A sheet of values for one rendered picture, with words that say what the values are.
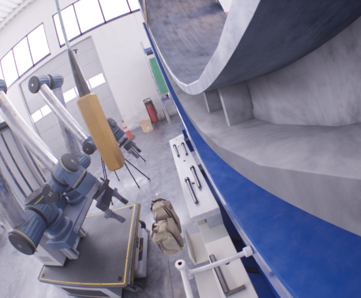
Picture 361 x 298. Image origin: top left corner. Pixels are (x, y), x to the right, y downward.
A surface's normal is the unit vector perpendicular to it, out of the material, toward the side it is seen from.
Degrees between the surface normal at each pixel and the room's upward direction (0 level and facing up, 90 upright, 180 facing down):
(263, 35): 156
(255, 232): 14
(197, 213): 0
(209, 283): 0
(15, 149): 90
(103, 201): 65
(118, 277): 0
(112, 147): 90
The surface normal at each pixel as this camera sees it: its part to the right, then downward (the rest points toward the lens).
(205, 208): -0.31, -0.86
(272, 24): 0.33, 0.94
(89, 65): 0.14, 0.36
